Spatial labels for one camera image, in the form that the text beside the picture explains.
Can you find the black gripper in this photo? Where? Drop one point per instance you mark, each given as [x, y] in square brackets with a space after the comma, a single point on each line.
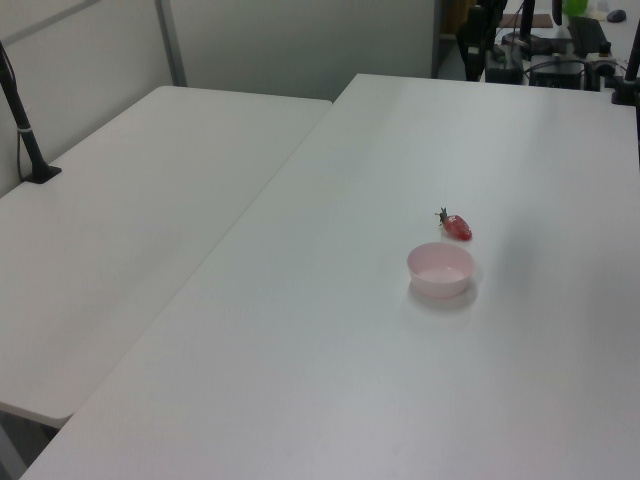
[475, 30]

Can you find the red strawberry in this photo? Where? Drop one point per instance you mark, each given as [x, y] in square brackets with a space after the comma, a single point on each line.
[457, 228]

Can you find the pink plastic bowl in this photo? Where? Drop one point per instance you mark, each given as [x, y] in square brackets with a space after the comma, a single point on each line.
[440, 272]

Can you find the black monitor stand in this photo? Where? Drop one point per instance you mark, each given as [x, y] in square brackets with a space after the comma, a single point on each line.
[525, 25]

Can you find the black equipment box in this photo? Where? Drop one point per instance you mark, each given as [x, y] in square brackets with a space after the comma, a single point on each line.
[557, 75]

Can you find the green round object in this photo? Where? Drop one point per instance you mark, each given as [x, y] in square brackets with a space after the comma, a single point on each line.
[576, 6]

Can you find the grey computer mouse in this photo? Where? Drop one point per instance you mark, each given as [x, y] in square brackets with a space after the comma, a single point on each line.
[616, 16]

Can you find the black clamped camera stand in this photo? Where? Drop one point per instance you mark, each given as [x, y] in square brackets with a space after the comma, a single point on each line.
[631, 60]

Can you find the grey partition frame post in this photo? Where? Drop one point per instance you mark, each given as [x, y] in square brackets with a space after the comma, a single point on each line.
[171, 42]

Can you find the black camera pole with base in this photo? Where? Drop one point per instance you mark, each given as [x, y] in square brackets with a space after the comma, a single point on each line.
[21, 117]

